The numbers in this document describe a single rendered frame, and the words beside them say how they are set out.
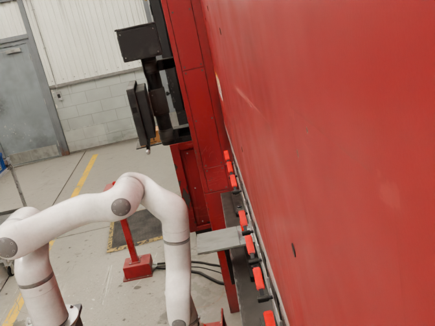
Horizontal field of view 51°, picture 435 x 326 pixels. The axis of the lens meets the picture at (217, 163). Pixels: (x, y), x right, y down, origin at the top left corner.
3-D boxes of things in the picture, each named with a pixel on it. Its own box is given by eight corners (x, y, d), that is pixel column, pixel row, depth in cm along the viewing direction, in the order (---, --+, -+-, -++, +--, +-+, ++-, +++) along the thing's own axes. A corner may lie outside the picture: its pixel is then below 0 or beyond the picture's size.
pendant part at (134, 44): (149, 146, 340) (119, 29, 314) (181, 138, 341) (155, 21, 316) (148, 165, 291) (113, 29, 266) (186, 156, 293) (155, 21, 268)
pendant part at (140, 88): (141, 131, 328) (128, 81, 317) (157, 127, 329) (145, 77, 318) (140, 146, 285) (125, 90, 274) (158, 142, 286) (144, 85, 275)
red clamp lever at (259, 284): (250, 267, 127) (257, 302, 122) (265, 264, 127) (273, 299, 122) (250, 269, 129) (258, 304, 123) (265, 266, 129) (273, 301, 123)
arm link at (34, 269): (11, 292, 153) (-13, 228, 145) (32, 262, 170) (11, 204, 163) (46, 285, 152) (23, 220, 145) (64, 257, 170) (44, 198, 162)
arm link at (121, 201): (17, 246, 160) (-3, 271, 144) (0, 217, 156) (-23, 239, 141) (150, 199, 155) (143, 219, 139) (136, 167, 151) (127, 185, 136)
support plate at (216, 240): (197, 236, 209) (197, 234, 208) (254, 224, 209) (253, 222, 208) (197, 255, 192) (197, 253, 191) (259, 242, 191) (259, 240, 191)
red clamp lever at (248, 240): (243, 235, 146) (248, 264, 141) (255, 232, 146) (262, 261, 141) (243, 237, 148) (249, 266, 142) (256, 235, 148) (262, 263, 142)
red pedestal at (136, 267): (125, 270, 398) (100, 182, 373) (154, 264, 397) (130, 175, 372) (122, 282, 379) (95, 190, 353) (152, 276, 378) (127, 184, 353)
